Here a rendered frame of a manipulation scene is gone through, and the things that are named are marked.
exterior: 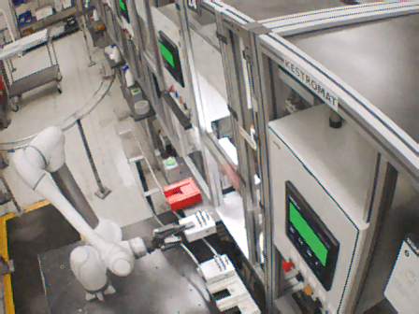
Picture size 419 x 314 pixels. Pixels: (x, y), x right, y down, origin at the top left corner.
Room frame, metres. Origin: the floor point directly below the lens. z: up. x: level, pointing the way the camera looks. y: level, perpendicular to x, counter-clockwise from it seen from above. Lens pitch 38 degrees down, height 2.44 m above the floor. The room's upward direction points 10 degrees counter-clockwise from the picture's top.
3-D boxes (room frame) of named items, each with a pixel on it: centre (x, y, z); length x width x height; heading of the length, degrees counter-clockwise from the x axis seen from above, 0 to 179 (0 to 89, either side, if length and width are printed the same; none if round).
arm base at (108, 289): (1.30, 0.69, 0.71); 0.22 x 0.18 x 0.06; 16
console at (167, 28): (1.80, -0.02, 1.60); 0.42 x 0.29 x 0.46; 16
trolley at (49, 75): (5.09, 2.20, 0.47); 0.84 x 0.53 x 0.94; 100
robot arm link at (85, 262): (1.32, 0.69, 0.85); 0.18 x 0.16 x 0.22; 152
